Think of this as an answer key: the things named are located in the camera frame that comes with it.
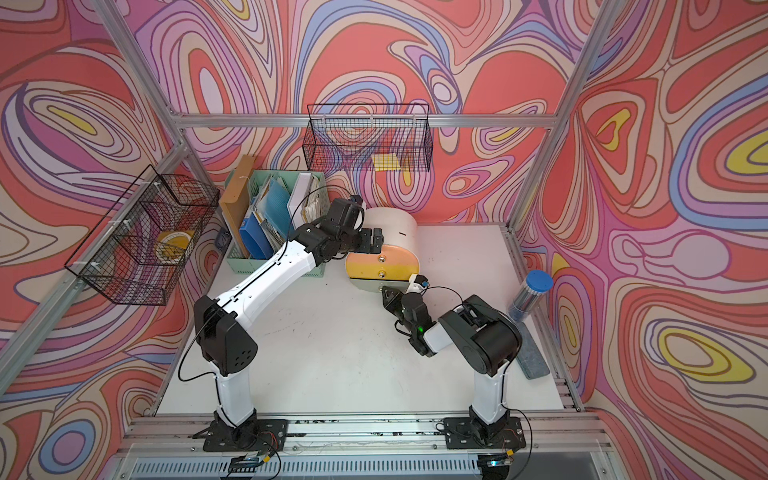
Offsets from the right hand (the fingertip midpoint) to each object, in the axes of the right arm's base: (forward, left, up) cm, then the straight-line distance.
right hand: (383, 295), depth 95 cm
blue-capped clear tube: (-8, -41, +10) cm, 43 cm away
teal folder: (+21, +32, +21) cm, 44 cm away
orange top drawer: (+3, -2, +17) cm, 17 cm away
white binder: (+20, +24, +22) cm, 38 cm away
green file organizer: (+35, +42, +19) cm, 58 cm away
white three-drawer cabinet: (+13, -6, +18) cm, 23 cm away
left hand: (+7, +2, +20) cm, 21 cm away
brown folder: (+14, +41, +29) cm, 52 cm away
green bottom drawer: (+3, +3, +2) cm, 5 cm away
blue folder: (+14, +40, +14) cm, 44 cm away
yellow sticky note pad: (+30, -2, +30) cm, 42 cm away
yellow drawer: (+2, -5, +10) cm, 11 cm away
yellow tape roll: (-2, +50, +30) cm, 58 cm away
